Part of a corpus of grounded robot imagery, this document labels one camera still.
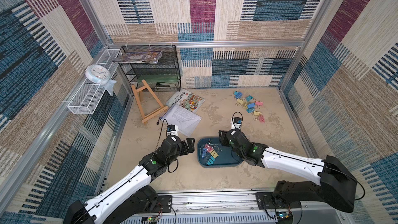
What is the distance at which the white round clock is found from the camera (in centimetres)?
74

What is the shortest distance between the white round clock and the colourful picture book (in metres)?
0.44

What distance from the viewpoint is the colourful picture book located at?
3.72 ft
